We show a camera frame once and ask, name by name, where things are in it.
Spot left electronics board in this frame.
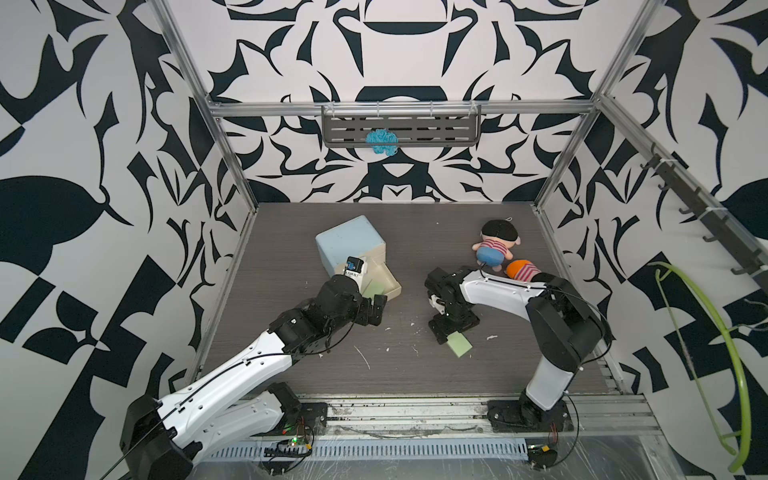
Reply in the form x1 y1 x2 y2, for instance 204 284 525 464
260 438 313 476

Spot plush doll blue pants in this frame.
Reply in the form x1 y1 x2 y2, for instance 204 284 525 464
472 218 521 272

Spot green sticky note pad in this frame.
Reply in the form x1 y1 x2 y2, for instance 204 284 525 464
446 332 473 358
362 281 387 299

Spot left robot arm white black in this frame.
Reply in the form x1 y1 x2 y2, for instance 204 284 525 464
119 275 387 479

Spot light blue drawer cabinet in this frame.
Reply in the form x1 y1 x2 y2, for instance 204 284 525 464
315 215 386 276

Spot right electronics board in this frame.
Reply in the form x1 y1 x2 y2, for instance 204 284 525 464
527 444 558 470

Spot teal crumpled cloth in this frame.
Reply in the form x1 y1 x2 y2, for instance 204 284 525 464
365 129 399 157

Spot grey slotted wall shelf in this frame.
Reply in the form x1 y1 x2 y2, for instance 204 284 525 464
321 104 481 148

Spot green hose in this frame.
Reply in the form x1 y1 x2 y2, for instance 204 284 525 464
647 260 753 475

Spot plush doll orange pants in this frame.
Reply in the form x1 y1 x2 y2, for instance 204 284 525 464
505 259 541 282

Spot black hook rail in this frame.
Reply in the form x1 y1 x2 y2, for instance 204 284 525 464
642 142 767 291

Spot electronics board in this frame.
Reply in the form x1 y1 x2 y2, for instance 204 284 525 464
527 444 558 470
260 438 313 476

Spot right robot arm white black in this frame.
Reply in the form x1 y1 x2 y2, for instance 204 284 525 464
425 267 611 419

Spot white cable duct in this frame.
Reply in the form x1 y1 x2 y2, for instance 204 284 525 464
206 437 527 462

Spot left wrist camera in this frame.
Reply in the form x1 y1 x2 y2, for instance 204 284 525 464
343 256 367 293

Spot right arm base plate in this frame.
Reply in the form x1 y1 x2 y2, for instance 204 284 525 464
486 396 574 433

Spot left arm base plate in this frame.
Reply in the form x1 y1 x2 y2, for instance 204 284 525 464
249 402 329 437

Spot cream bottom drawer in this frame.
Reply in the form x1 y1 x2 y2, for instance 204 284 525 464
363 263 402 300

